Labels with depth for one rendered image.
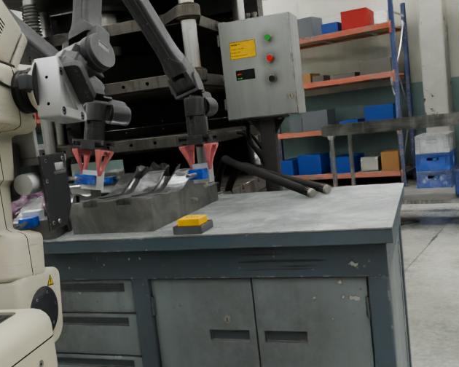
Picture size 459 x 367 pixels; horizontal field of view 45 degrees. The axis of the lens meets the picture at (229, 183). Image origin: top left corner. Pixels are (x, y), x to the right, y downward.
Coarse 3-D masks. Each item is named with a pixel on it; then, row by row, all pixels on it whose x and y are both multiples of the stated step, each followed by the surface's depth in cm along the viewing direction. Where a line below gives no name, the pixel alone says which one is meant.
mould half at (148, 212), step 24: (120, 192) 177; (144, 192) 172; (168, 192) 163; (192, 192) 177; (216, 192) 197; (72, 216) 159; (96, 216) 157; (120, 216) 154; (144, 216) 152; (168, 216) 160
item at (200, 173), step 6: (192, 168) 159; (198, 168) 159; (204, 168) 156; (192, 174) 152; (198, 174) 154; (204, 174) 155; (210, 174) 158; (198, 180) 159; (204, 180) 158; (210, 180) 158
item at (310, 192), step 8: (240, 168) 205; (248, 168) 202; (256, 168) 200; (256, 176) 199; (264, 176) 195; (272, 176) 192; (280, 184) 188; (288, 184) 185; (296, 184) 183; (304, 192) 180; (312, 192) 178
